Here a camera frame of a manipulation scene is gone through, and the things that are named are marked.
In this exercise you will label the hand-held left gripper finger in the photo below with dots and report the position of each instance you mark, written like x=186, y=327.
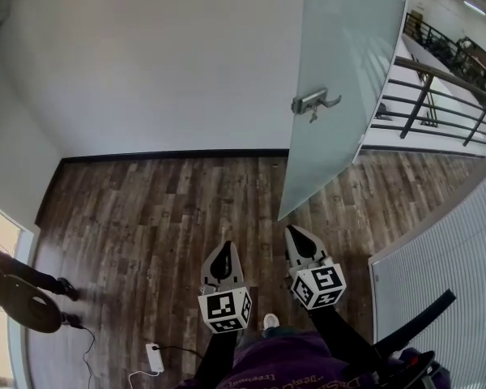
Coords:
x=237, y=276
x=205, y=276

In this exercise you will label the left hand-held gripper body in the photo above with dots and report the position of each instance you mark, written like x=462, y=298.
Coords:
x=222, y=308

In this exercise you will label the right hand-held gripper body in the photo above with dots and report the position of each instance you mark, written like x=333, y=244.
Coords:
x=322, y=282

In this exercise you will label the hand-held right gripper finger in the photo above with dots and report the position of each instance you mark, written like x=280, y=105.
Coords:
x=292, y=259
x=322, y=255

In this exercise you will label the frosted glass door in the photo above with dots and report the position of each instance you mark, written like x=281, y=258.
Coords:
x=340, y=55

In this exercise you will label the person's right forearm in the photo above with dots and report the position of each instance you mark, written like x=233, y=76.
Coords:
x=340, y=330

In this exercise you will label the person's left forearm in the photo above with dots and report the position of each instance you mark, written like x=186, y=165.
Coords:
x=216, y=359

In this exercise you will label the person's right white shoe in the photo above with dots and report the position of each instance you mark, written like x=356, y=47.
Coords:
x=271, y=321

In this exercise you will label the purple printed shirt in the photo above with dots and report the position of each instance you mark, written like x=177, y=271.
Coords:
x=283, y=363

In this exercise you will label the white power strip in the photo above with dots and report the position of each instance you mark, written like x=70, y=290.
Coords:
x=155, y=357

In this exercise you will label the glass partition with blinds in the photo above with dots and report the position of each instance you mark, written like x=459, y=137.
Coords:
x=441, y=266

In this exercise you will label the black baseboard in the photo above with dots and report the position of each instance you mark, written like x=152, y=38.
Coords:
x=166, y=155

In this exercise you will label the black metal railing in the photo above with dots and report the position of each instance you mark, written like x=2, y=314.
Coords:
x=449, y=47
x=429, y=108

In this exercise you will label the ceiling light tube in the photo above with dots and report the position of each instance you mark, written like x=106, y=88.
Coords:
x=474, y=7

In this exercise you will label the glass window with grey frame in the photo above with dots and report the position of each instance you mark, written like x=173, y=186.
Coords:
x=0, y=225

